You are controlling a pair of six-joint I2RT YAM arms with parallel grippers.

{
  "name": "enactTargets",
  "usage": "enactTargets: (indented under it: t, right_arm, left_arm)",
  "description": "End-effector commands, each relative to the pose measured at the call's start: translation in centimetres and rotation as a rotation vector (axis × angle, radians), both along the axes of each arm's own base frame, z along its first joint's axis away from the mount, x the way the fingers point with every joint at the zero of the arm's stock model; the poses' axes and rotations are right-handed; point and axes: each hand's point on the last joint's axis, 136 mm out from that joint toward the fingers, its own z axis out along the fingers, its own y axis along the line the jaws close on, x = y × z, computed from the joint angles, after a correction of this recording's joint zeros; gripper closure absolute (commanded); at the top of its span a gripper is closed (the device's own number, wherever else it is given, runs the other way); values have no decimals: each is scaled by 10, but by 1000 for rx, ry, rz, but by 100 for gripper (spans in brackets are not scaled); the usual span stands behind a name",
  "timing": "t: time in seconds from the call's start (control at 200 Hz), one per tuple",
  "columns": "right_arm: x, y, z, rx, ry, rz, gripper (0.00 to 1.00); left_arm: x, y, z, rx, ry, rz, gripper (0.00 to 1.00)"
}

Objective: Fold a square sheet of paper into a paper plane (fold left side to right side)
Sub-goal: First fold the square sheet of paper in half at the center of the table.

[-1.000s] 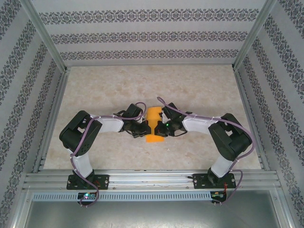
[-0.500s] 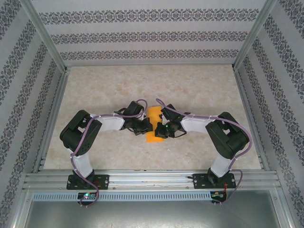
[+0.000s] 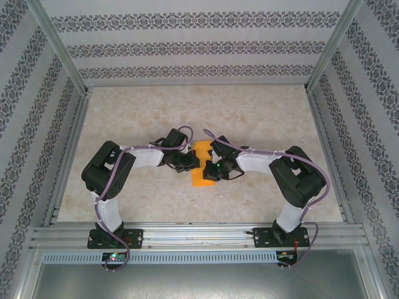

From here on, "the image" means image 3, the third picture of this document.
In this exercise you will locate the aluminium side rail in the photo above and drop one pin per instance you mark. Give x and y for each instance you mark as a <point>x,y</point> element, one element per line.
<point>78,124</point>
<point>318,124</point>

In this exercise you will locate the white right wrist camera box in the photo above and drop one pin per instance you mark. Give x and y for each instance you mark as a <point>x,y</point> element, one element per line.
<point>211,154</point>

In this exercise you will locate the orange paper sheet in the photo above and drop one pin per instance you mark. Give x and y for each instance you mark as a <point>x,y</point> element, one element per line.
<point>199,180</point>

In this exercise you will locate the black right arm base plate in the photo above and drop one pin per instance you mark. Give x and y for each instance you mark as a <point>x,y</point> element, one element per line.
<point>260,238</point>

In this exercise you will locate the controller board with green light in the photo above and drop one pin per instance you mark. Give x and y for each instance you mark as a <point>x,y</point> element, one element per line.
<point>286,256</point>
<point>113,257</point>

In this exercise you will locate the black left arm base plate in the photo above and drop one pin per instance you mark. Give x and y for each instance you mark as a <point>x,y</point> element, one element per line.
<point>137,238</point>

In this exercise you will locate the aluminium frame post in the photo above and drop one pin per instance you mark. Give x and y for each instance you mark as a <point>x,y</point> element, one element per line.
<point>335,40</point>
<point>56,40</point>

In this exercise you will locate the thin aluminium back rail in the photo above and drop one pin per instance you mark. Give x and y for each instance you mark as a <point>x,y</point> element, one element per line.
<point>196,85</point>

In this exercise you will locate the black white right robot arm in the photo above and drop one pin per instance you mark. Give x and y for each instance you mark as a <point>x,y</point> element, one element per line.
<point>299,180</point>

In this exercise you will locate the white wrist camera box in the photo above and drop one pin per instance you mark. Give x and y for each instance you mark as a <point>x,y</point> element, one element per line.
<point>188,150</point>
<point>211,154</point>

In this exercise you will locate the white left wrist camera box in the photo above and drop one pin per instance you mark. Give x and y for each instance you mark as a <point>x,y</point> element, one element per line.
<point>188,150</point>

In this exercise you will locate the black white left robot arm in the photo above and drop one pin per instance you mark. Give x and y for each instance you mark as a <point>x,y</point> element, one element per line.
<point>103,174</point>

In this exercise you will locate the long aluminium mounting rail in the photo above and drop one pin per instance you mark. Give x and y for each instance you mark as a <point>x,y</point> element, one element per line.
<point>193,232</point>

